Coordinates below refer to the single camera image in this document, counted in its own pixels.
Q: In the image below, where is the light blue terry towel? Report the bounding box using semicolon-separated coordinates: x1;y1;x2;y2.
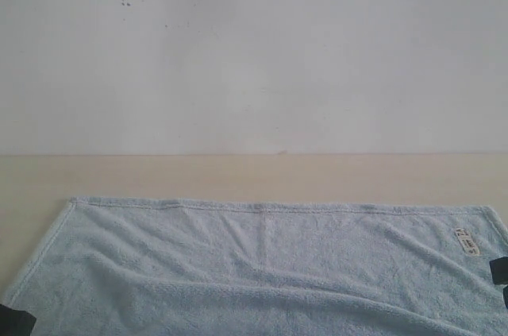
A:
2;197;507;335

